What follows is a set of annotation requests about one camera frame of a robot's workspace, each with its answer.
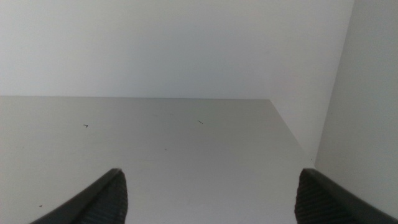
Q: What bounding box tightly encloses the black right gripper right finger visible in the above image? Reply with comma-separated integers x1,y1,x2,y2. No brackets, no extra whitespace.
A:
294,168,398,224

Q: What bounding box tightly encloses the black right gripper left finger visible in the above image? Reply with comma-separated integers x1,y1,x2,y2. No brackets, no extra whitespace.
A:
29,168,129,224

